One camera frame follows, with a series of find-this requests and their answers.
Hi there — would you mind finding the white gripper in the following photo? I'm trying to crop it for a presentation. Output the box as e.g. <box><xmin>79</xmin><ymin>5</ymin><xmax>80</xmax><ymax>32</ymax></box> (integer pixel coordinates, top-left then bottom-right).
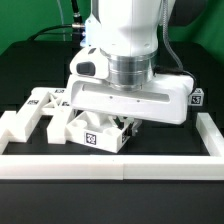
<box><xmin>67</xmin><ymin>47</ymin><xmax>195</xmax><ymax>136</ymax></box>

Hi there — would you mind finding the white chair seat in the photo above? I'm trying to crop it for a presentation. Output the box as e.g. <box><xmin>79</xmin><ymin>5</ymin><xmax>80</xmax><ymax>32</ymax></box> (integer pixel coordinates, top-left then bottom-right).
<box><xmin>66</xmin><ymin>111</ymin><xmax>134</xmax><ymax>153</ymax></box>

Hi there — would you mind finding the white tagged cube far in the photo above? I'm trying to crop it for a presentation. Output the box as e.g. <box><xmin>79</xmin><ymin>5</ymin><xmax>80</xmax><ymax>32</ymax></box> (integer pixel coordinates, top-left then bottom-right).
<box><xmin>188</xmin><ymin>88</ymin><xmax>204</xmax><ymax>106</ymax></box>

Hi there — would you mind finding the white U-shaped fence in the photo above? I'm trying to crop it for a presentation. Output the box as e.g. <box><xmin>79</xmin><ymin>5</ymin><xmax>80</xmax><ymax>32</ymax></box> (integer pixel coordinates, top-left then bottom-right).
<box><xmin>0</xmin><ymin>111</ymin><xmax>224</xmax><ymax>180</ymax></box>

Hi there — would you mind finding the white chair back frame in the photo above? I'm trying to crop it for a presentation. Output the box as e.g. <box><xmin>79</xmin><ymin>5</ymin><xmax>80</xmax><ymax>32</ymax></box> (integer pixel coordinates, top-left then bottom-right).
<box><xmin>0</xmin><ymin>87</ymin><xmax>74</xmax><ymax>150</ymax></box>

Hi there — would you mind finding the black cable with connector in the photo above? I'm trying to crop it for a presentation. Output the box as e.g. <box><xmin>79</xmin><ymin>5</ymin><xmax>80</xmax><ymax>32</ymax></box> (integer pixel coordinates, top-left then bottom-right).
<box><xmin>27</xmin><ymin>0</ymin><xmax>86</xmax><ymax>42</ymax></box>

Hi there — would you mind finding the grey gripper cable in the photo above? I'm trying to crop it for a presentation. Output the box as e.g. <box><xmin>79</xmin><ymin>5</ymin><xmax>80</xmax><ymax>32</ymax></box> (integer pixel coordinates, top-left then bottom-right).
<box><xmin>153</xmin><ymin>0</ymin><xmax>198</xmax><ymax>91</ymax></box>

